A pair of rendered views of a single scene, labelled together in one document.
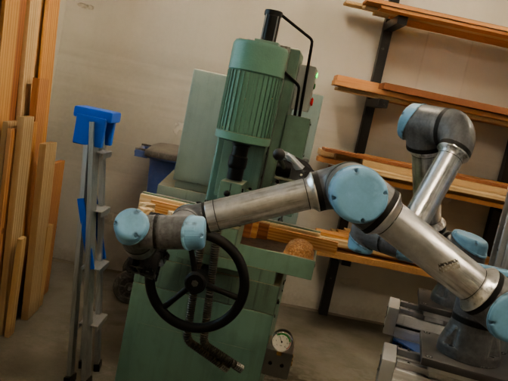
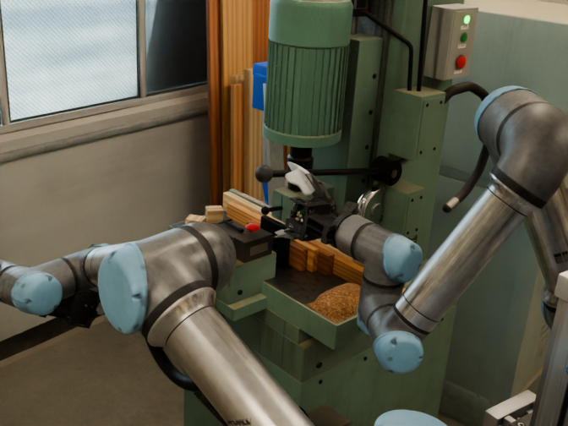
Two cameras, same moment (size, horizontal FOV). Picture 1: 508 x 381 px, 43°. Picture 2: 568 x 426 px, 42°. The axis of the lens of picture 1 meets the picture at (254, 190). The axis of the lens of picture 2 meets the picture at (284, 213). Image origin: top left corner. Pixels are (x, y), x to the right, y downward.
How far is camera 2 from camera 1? 1.30 m
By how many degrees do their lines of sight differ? 42
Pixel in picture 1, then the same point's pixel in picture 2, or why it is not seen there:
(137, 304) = not seen: hidden behind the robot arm
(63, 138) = not seen: hidden behind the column
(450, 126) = (507, 143)
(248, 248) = (270, 289)
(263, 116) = (303, 106)
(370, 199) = (122, 303)
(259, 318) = (288, 382)
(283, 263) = (305, 319)
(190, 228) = (18, 291)
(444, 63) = not seen: outside the picture
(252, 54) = (276, 18)
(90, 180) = (268, 153)
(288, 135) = (396, 121)
